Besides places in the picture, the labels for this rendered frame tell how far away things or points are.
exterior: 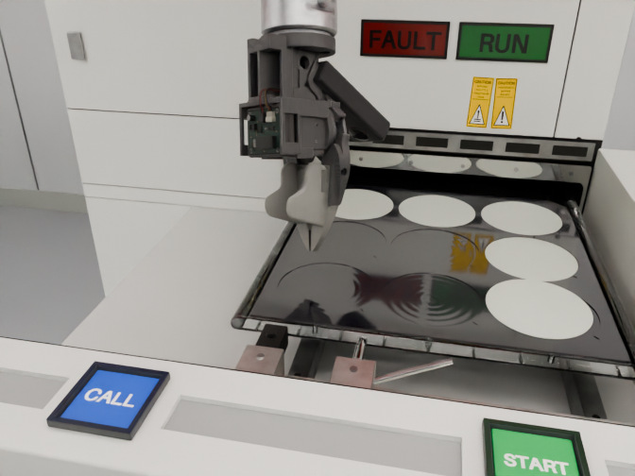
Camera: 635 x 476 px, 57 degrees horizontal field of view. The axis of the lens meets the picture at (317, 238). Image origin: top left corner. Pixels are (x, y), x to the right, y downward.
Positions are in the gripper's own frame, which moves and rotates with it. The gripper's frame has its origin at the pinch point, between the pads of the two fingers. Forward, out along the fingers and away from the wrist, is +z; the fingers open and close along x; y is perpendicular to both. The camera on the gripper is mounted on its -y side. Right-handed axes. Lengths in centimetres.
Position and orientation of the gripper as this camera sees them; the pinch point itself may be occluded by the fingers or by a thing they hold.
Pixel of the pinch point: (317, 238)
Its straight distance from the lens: 61.3
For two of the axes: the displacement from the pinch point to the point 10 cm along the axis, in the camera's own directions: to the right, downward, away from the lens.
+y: -7.6, 0.8, -6.4
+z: 0.1, 9.9, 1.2
